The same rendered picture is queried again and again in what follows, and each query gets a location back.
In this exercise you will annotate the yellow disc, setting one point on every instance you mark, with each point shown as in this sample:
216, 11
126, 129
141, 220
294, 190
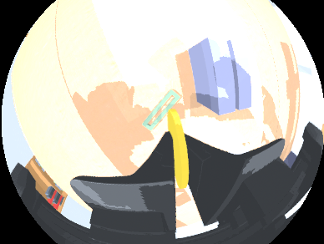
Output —
181, 155

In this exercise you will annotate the light blue box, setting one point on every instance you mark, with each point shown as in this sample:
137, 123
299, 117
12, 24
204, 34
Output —
199, 72

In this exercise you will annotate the pale blue box lid with slot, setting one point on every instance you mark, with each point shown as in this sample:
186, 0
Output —
229, 75

